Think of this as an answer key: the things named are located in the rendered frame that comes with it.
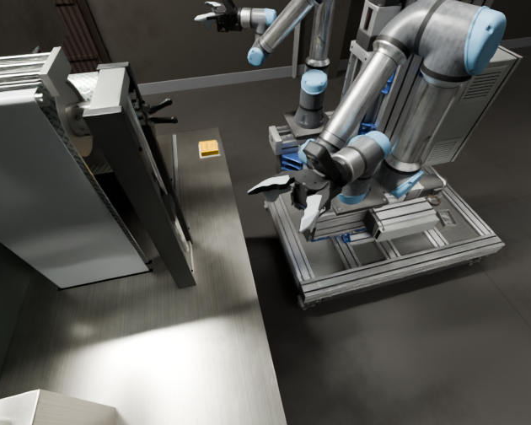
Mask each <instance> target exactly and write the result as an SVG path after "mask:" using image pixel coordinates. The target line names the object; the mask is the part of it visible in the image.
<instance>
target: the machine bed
mask: <svg viewBox="0 0 531 425"><path fill-rule="evenodd" d="M175 134H176V137H177V150H178V163H179V176H180V200H181V208H182V211H183V214H184V216H185V220H186V222H187V225H188V228H190V229H189V230H190V234H191V237H192V239H193V244H191V249H192V258H193V268H194V275H195V277H196V285H195V286H191V287H187V288H180V289H179V288H178V286H177V285H176V283H175V281H174V279H173V278H172V276H171V274H170V272H169V270H168V268H167V267H166V265H165V264H164V261H163V259H162V258H161V256H160V254H159V253H158V251H157V249H156V247H155V245H154V243H153V242H152V240H151V238H150V237H149V235H148V232H147V230H146V229H145V228H144V226H143V224H142V222H141V220H140V218H139V217H138V216H137V213H136V211H135V210H134V208H133V206H129V207H119V208H115V210H116V211H117V213H118V214H119V216H120V217H121V219H122V221H123V222H124V224H125V225H126V227H127V228H128V230H129V231H130V233H131V235H132V237H133V238H134V240H135V241H136V242H137V244H138V245H139V247H140V249H141V250H142V252H143V254H144V255H145V256H146V257H147V260H148V263H145V265H146V266H147V268H148V270H149V269H153V272H148V273H143V274H139V275H136V276H131V277H123V278H119V279H115V280H110V281H106V282H99V283H95V284H90V285H86V286H82V287H77V288H69V289H65V290H61V291H58V288H59V287H58V286H57V285H56V284H55V283H54V282H52V281H51V280H50V279H49V278H47V277H46V276H44V275H43V274H42V273H40V272H39V271H37V270H36V269H35V268H34V269H33V271H32V274H31V278H30V280H29V285H28V287H27V291H26V294H25V296H24V301H23V304H22V307H21V310H20V312H19V317H18V320H17V323H16V326H15V329H14V332H13V336H12V339H11V342H10V345H9V348H8V353H7V356H6V358H5V361H4V364H3V369H2V372H1V374H0V399H2V398H5V397H9V396H12V395H18V394H22V393H25V392H29V391H32V390H38V389H41V390H47V391H50V392H54V393H58V394H62V395H68V396H71V397H76V398H79V399H83V400H86V401H93V402H97V403H100V404H104V405H107V406H114V407H115V425H287V421H286V418H285V413H284V410H283V406H282V399H281V396H280V391H279V388H278V384H277V380H276V374H275V369H274V366H273V362H272V358H271V351H270V348H269V344H268V340H267V336H266V329H265V326H264V322H263V318H262V314H261V311H260V304H259V300H258V296H257V292H256V288H255V282H254V278H253V274H252V271H251V266H250V263H249V256H248V252H247V248H246V244H245V241H244V234H243V230H242V226H241V222H240V219H239V212H238V209H237V204H236V201H235V197H234V193H233V186H232V182H231V179H230V174H229V171H228V164H227V160H226V157H225V153H224V149H223V142H222V139H221V134H220V131H219V127H214V128H208V129H202V130H195V131H189V132H177V133H171V134H165V135H158V136H156V138H157V140H158V145H159V147H160V150H161V152H162V155H163V157H164V162H165V163H166V166H167V169H168V172H169V175H170V178H172V183H173V185H174V177H173V158H172V140H171V135H175ZM213 140H216V141H217V143H218V147H219V151H220V155H219V156H214V157H208V158H202V159H201V158H200V152H199V145H200V144H199V143H201V142H207V141H213Z"/></svg>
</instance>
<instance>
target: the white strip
mask: <svg viewBox="0 0 531 425"><path fill-rule="evenodd" d="M36 90H37V89H28V90H20V91H12V92H3V93H0V242H1V243H2V244H3V245H5V246H6V247H8V248H9V249H10V250H11V251H12V252H14V253H15V254H16V255H17V256H19V257H20V258H22V259H23V260H24V261H26V262H27V263H29V264H30V265H31V266H32V267H33V268H35V269H36V270H37V271H39V272H40V273H42V274H43V275H44V276H46V277H47V278H49V279H50V280H51V281H52V282H54V283H55V284H56V285H57V286H58V287H59V288H58V291H61V290H65V289H69V288H77V287H82V286H86V285H90V284H95V283H99V282H106V281H110V280H115V279H119V278H123V277H131V276H136V275H139V274H143V273H148V272H153V269H149V270H148V268H147V266H146V265H145V263H144V262H143V260H142V258H141V257H140V256H139V255H138V254H137V252H136V250H135V249H134V247H133V246H132V244H131V242H130V241H129V239H128V238H127V237H126V235H125V234H124V232H123V231H122V229H121V227H120V226H119V224H118V223H117V222H116V220H115V219H114V218H113V216H112V215H111V213H110V211H109V210H108V208H107V207H106V205H105V204H104V203H103V201H102V200H101V198H100V197H99V195H98V193H97V192H96V190H95V189H94V188H93V186H92V185H91V183H90V182H89V180H88V179H87V177H86V176H85V174H84V173H83V172H82V170H81V169H80V167H79V166H78V164H77V162H76V161H75V159H74V158H73V156H72V155H71V154H70V152H69V151H68V149H67V147H66V146H65V144H64V143H63V142H62V140H61V139H60V138H59V136H58V135H57V133H56V131H55V130H54V128H53V127H52V125H51V123H50V122H49V121H48V120H47V118H46V116H45V115H44V113H43V112H42V110H41V109H40V108H41V107H48V106H50V100H49V98H48V96H47V95H46V94H45V93H36V94H35V92H36Z"/></svg>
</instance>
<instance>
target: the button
mask: <svg viewBox="0 0 531 425"><path fill-rule="evenodd" d="M199 144H200V150H201V156H202V157H204V156H210V155H215V154H218V149H217V141H216V140H213V141H207V142H201V143H199Z"/></svg>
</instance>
